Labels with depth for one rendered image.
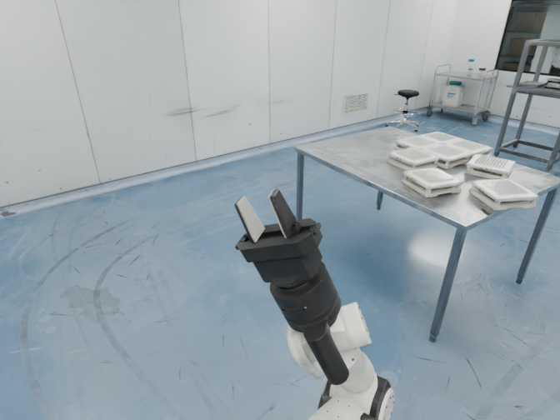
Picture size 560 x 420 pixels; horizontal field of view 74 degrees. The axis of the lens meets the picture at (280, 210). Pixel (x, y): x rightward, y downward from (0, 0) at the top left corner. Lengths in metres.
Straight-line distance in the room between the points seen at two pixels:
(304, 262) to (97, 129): 4.11
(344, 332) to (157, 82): 4.22
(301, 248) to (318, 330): 0.13
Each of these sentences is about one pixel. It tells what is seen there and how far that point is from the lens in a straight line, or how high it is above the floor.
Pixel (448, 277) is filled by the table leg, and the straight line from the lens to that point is 2.31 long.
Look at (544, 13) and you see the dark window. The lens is 7.90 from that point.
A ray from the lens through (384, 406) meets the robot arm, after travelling 0.81.
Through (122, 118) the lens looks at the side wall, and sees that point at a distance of 4.54.
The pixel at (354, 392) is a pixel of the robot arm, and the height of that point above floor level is 1.16.
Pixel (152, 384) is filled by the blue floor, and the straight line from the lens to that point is 2.37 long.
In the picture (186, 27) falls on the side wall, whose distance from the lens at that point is 4.72.
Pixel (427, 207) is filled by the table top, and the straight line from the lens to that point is 2.21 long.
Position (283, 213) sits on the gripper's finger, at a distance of 0.47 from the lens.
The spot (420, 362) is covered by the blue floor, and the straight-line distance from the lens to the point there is 2.49.
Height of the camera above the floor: 1.81
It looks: 28 degrees down
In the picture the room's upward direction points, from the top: straight up
